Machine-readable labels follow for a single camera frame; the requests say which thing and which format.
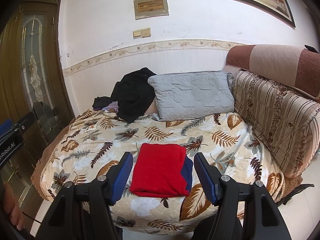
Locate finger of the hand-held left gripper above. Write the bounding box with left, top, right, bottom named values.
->
left=0, top=112, right=34, bottom=133

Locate striped floral sofa cushion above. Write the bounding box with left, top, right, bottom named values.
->
left=231, top=70, right=320, bottom=178

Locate thin black cable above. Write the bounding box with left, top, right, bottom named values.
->
left=22, top=210, right=43, bottom=225

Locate black garment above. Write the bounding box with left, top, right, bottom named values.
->
left=92, top=67, right=157, bottom=124

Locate red and blue sweater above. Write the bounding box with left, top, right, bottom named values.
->
left=130, top=143, right=194, bottom=197

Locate grey quilted pillow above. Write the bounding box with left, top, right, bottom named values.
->
left=147, top=70, right=235, bottom=122

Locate leaf print blanket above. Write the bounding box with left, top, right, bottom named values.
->
left=31, top=109, right=285, bottom=235

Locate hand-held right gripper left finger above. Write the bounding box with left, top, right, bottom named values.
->
left=36, top=151, right=134, bottom=240

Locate person's left hand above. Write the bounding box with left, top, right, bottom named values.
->
left=3, top=183, right=25, bottom=230

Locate small black object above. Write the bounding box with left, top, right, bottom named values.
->
left=304, top=44, right=320, bottom=55

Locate brown fringed sofa throw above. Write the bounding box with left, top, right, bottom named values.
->
left=30, top=130, right=65, bottom=202

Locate wooden door with glass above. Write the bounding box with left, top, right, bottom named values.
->
left=0, top=0, right=75, bottom=205

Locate wall electrical panel box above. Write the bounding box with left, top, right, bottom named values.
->
left=133, top=0, right=169, bottom=20

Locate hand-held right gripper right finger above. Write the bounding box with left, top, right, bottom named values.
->
left=194, top=152, right=292, bottom=240

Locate purple cloth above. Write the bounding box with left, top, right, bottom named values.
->
left=101, top=101, right=119, bottom=113

